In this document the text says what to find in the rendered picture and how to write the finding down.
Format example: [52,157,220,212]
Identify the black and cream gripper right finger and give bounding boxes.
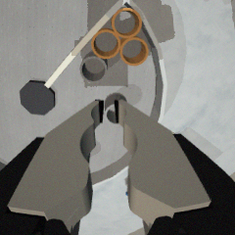
[115,99,235,235]

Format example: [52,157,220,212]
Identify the bronze bushing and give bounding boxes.
[119,36,149,66]
[91,28,120,59]
[111,8,142,38]

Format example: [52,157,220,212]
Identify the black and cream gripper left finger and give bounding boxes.
[0,99,104,235]

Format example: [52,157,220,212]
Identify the grey round turntable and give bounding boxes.
[0,0,167,187]

